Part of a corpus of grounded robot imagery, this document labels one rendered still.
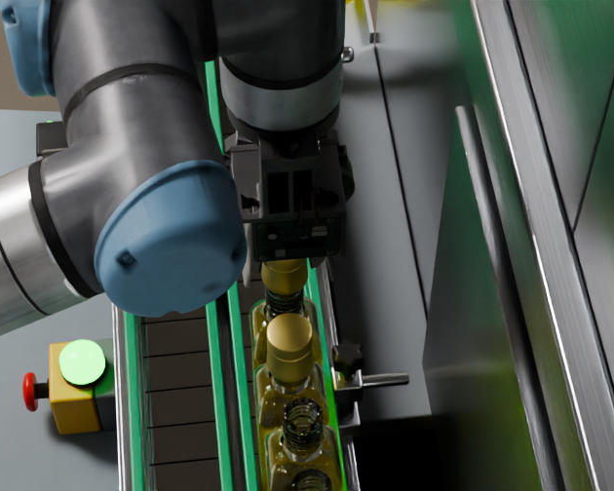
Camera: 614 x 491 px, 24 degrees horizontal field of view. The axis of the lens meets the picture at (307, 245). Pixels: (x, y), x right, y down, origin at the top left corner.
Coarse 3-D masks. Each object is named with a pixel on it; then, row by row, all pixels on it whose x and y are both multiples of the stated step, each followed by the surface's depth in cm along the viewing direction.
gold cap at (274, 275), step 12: (264, 264) 106; (276, 264) 104; (288, 264) 104; (300, 264) 105; (264, 276) 107; (276, 276) 106; (288, 276) 105; (300, 276) 106; (276, 288) 107; (288, 288) 107; (300, 288) 107
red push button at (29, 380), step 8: (24, 376) 143; (32, 376) 143; (24, 384) 142; (32, 384) 142; (40, 384) 143; (24, 392) 142; (32, 392) 142; (40, 392) 143; (24, 400) 142; (32, 400) 142; (32, 408) 142
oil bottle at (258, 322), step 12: (264, 300) 114; (312, 300) 116; (252, 312) 114; (264, 312) 113; (312, 312) 114; (252, 324) 114; (264, 324) 113; (312, 324) 113; (252, 336) 114; (264, 336) 112; (252, 348) 114; (264, 348) 112; (252, 360) 116; (264, 360) 113; (252, 372) 122
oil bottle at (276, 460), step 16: (272, 432) 108; (272, 448) 107; (336, 448) 108; (272, 464) 106; (288, 464) 106; (304, 464) 106; (320, 464) 106; (336, 464) 106; (272, 480) 106; (288, 480) 106; (336, 480) 106
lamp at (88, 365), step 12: (72, 348) 139; (84, 348) 139; (96, 348) 139; (60, 360) 139; (72, 360) 138; (84, 360) 138; (96, 360) 139; (72, 372) 138; (84, 372) 138; (96, 372) 139; (72, 384) 139; (84, 384) 139
